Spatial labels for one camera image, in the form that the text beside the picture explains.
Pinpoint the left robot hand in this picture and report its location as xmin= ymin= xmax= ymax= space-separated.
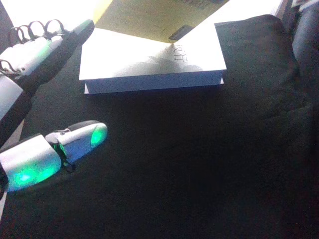
xmin=0 ymin=18 xmax=109 ymax=202

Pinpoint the white book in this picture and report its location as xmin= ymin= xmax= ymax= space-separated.
xmin=79 ymin=22 xmax=227 ymax=95

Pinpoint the dark grey table cloth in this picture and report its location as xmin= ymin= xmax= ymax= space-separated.
xmin=0 ymin=14 xmax=319 ymax=239

